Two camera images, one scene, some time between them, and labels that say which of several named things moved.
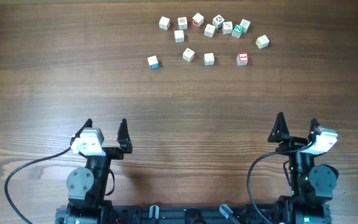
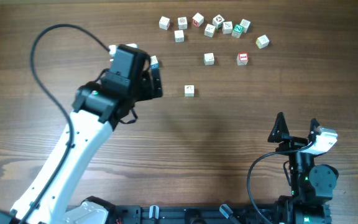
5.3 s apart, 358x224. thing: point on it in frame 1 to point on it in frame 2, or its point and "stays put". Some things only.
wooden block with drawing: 188,55 to 189,90
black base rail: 206,214 stays put
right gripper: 291,143 stays put
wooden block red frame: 242,58 stays put
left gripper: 115,154 to 148,87
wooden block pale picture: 209,58 stays put
